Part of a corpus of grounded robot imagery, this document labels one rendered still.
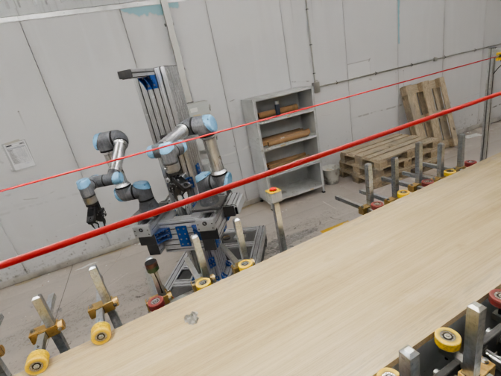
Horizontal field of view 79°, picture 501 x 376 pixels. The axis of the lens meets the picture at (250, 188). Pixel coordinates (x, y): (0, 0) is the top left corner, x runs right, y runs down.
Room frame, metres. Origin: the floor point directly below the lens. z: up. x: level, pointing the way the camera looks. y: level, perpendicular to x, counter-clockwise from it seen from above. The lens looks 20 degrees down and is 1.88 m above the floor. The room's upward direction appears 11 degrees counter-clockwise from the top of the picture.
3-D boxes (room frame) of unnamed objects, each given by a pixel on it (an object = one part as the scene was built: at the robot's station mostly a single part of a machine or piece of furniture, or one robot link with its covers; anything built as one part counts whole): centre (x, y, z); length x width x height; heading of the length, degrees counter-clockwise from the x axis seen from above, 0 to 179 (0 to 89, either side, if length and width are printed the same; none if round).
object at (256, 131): (4.29, -0.60, 0.78); 0.90 x 0.45 x 1.55; 108
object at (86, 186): (1.78, 0.97, 1.43); 0.09 x 0.08 x 0.11; 177
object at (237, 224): (1.56, 0.11, 0.90); 0.03 x 0.03 x 0.48; 22
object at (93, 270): (1.28, 0.81, 0.94); 0.03 x 0.03 x 0.48; 22
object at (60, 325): (1.18, 1.06, 0.95); 0.13 x 0.06 x 0.05; 112
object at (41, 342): (1.23, 1.10, 0.95); 0.50 x 0.04 x 0.04; 22
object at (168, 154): (1.58, 0.38, 1.57); 0.09 x 0.08 x 0.11; 160
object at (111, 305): (1.27, 0.83, 0.95); 0.13 x 0.06 x 0.05; 112
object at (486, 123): (2.40, -2.04, 1.20); 0.15 x 0.12 x 1.00; 112
